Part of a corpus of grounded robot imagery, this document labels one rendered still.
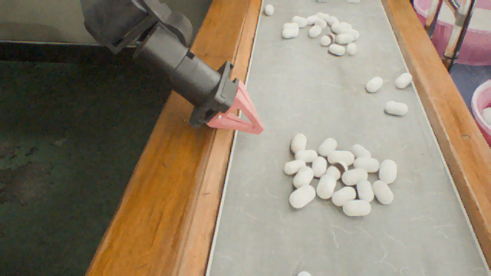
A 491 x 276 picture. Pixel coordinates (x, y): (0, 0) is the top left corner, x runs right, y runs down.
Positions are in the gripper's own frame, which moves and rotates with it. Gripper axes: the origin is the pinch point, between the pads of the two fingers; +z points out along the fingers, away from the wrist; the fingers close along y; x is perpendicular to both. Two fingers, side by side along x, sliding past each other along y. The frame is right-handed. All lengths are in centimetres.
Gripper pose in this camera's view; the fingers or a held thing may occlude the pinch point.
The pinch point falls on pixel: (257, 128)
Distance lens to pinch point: 60.9
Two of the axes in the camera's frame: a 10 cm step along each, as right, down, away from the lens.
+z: 7.6, 5.6, 3.3
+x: -6.4, 5.6, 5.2
